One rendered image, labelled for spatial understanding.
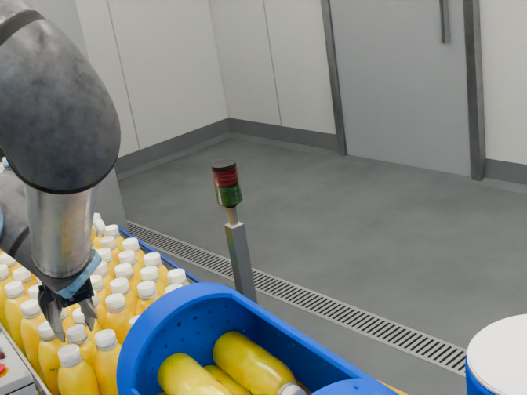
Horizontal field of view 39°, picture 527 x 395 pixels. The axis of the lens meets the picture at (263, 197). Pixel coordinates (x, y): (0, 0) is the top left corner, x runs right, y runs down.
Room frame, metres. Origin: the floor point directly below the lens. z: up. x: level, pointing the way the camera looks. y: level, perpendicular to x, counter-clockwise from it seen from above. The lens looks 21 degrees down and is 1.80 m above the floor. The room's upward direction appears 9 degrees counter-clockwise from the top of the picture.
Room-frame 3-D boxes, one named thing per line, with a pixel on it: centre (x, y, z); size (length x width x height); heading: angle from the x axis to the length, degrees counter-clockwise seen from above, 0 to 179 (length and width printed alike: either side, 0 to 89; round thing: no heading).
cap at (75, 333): (1.28, 0.40, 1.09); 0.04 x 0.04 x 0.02
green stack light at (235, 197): (1.70, 0.08, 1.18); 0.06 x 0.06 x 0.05
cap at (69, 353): (1.21, 0.40, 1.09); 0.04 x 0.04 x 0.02
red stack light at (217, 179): (1.70, 0.08, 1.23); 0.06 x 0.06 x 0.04
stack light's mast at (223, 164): (1.70, 0.08, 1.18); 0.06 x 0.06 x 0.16
